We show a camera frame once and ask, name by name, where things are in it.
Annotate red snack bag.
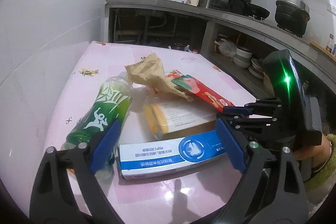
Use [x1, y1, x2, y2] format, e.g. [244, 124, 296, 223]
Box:
[171, 75, 234, 112]

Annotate right hand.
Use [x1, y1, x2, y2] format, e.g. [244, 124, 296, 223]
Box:
[293, 135, 332, 169]

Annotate stacked white bowls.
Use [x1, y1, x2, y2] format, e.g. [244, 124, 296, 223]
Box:
[234, 47, 252, 69]

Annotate brown paper bag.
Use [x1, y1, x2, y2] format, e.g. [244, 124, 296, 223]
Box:
[125, 53, 193, 101]

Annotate green plastic bottle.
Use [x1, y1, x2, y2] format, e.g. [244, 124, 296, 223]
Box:
[62, 72, 132, 180]

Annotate black wok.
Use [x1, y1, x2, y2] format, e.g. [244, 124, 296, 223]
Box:
[240, 0, 270, 21]

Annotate clear red snack wrapper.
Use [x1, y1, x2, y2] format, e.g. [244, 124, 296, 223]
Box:
[165, 70, 183, 79]

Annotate blue white toothpaste box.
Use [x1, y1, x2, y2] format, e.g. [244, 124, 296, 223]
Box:
[118, 131, 226, 180]

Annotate black steamer pot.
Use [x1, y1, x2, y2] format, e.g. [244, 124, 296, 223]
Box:
[274, 0, 310, 38]

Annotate yellow white carton box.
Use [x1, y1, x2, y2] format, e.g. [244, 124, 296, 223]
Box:
[142, 101, 217, 140]

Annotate white plastic bag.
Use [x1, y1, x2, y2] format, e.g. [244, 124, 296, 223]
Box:
[214, 39, 237, 58]

